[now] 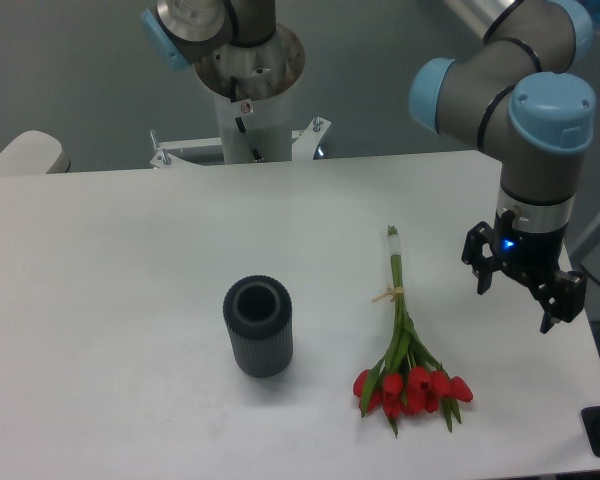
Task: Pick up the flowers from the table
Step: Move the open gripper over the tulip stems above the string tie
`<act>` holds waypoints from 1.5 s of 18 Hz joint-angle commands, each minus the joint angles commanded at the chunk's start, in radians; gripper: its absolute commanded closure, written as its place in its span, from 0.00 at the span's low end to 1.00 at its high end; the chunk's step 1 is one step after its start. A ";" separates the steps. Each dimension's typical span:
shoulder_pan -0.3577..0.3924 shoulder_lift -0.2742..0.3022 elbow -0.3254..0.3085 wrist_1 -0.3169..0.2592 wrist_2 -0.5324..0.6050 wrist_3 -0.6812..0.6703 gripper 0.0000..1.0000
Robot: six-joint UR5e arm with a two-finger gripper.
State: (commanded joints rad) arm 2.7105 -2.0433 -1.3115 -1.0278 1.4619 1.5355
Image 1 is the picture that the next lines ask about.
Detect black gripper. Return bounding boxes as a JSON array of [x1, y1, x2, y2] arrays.
[[461, 221, 587, 334]]

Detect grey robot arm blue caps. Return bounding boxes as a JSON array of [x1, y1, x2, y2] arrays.
[[409, 0, 596, 332]]

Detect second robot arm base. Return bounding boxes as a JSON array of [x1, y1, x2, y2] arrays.
[[140, 0, 305, 102]]

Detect red tulip bouquet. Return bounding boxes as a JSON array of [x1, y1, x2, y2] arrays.
[[352, 226, 474, 434]]

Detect dark grey ribbed vase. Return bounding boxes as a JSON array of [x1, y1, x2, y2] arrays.
[[223, 275, 293, 378]]

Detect beige chair back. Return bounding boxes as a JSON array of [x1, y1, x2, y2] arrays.
[[0, 130, 71, 178]]

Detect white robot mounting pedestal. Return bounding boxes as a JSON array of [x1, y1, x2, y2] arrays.
[[150, 89, 331, 169]]

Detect black cable on pedestal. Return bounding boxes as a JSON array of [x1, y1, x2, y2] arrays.
[[229, 75, 265, 163]]

